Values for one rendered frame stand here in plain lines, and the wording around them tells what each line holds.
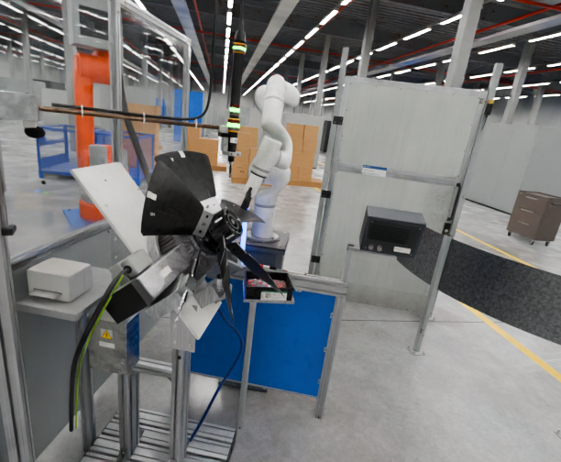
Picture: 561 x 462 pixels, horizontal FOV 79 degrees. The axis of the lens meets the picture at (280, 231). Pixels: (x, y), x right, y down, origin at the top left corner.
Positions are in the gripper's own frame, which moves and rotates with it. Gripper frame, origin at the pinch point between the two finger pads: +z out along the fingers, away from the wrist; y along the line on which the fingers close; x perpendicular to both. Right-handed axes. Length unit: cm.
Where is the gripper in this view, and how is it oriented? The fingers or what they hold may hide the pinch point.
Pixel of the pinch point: (245, 204)
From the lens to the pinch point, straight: 155.4
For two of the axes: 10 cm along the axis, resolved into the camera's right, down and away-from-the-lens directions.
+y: -1.3, 2.8, -9.5
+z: -4.1, 8.6, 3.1
